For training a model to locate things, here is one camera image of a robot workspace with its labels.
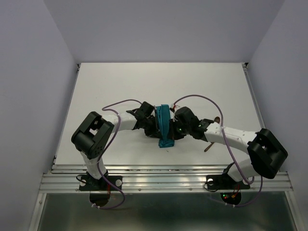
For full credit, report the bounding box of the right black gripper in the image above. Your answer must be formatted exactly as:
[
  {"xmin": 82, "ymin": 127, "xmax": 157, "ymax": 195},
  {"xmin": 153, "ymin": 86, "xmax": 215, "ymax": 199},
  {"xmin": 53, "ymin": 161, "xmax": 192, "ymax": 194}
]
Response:
[{"xmin": 166, "ymin": 118, "xmax": 191, "ymax": 141}]

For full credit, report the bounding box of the teal cloth napkin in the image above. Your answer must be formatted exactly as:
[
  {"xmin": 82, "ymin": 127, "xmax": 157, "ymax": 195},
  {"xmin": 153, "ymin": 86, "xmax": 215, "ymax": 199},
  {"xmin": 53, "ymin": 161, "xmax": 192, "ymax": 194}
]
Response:
[{"xmin": 155, "ymin": 104, "xmax": 175, "ymax": 148}]

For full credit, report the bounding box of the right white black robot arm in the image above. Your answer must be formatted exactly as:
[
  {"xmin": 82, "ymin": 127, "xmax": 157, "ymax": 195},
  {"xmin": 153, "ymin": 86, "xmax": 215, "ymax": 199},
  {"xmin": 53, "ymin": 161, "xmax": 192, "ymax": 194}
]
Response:
[{"xmin": 170, "ymin": 118, "xmax": 288, "ymax": 188}]

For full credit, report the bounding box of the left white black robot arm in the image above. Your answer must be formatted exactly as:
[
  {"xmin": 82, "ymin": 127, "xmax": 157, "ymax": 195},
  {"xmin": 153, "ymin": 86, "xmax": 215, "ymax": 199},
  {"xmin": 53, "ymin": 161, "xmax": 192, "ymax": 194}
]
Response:
[{"xmin": 71, "ymin": 106, "xmax": 161, "ymax": 190}]

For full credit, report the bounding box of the brown wooden spoon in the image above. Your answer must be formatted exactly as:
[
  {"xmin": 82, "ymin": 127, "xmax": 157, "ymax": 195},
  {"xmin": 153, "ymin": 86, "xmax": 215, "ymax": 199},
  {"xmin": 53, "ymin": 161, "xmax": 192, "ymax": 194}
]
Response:
[{"xmin": 214, "ymin": 116, "xmax": 220, "ymax": 123}]

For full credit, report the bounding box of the brown wooden fork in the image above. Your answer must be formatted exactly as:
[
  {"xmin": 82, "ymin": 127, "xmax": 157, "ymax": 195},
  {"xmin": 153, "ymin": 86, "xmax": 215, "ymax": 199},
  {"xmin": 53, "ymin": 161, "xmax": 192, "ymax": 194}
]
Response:
[{"xmin": 204, "ymin": 142, "xmax": 214, "ymax": 152}]

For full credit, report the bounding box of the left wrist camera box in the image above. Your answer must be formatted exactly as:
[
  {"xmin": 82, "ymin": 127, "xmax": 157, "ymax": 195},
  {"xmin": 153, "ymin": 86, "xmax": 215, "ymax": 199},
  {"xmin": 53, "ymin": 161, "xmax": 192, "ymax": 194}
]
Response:
[{"xmin": 139, "ymin": 101, "xmax": 155, "ymax": 117}]

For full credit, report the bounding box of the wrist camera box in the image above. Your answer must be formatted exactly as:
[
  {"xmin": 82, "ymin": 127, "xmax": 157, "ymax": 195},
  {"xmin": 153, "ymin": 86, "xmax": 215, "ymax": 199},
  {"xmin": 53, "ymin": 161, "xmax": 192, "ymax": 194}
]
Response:
[
  {"xmin": 175, "ymin": 106, "xmax": 199, "ymax": 125},
  {"xmin": 139, "ymin": 101, "xmax": 155, "ymax": 117}
]

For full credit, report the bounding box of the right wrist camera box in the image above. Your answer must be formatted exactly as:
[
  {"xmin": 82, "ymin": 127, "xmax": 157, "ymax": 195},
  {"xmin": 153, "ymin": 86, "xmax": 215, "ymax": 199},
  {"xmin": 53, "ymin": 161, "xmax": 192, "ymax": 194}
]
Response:
[{"xmin": 175, "ymin": 106, "xmax": 199, "ymax": 125}]

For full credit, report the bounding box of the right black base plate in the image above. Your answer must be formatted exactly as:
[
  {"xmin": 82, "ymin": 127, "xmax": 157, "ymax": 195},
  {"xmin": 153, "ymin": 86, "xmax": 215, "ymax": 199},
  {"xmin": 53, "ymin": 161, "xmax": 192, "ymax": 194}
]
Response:
[{"xmin": 204, "ymin": 174, "xmax": 250, "ymax": 192}]

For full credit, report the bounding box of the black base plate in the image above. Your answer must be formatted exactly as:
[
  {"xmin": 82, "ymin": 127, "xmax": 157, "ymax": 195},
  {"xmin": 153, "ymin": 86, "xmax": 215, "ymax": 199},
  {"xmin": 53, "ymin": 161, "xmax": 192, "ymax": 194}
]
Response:
[
  {"xmin": 76, "ymin": 174, "xmax": 123, "ymax": 192},
  {"xmin": 204, "ymin": 174, "xmax": 250, "ymax": 192}
]

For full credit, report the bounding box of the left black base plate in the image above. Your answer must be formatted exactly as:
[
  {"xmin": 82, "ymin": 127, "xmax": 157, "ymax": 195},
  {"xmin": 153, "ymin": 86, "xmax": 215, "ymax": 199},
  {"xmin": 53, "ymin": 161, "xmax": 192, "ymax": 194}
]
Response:
[{"xmin": 76, "ymin": 174, "xmax": 123, "ymax": 192}]

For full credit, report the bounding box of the aluminium frame rail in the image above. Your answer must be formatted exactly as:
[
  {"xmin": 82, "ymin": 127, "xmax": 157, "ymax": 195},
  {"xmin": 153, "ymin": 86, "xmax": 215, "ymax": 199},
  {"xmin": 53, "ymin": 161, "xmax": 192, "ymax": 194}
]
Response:
[{"xmin": 38, "ymin": 164, "xmax": 295, "ymax": 193}]

